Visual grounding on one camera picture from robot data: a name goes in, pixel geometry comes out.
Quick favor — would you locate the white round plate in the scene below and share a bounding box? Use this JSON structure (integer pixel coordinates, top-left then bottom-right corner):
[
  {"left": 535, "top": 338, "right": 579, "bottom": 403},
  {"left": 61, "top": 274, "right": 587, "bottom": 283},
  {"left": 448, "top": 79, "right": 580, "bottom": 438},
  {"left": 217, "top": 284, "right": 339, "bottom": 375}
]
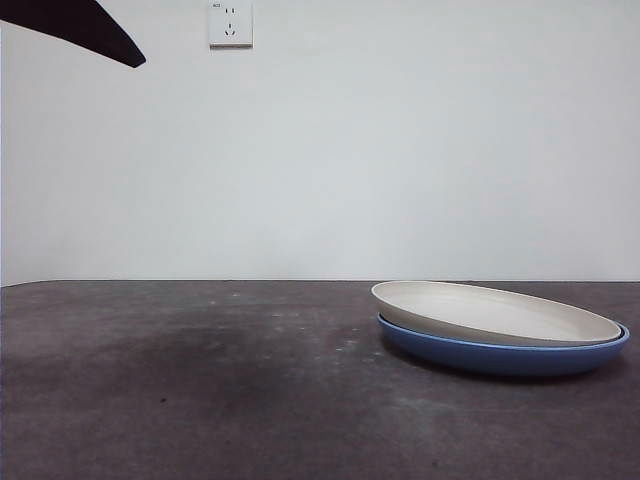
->
[{"left": 370, "top": 280, "right": 623, "bottom": 348}]

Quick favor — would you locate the blue round plate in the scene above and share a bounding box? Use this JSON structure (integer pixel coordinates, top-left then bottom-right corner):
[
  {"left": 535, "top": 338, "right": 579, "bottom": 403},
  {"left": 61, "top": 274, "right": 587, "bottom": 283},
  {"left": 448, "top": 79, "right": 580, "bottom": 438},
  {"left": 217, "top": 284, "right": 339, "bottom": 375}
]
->
[{"left": 377, "top": 313, "right": 631, "bottom": 377}]

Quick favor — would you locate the white wall socket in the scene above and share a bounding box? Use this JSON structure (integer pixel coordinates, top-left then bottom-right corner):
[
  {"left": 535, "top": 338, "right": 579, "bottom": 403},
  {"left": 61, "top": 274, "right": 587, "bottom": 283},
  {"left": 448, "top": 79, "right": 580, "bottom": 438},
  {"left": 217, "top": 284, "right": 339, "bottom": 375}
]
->
[{"left": 208, "top": 0, "right": 254, "bottom": 50}]

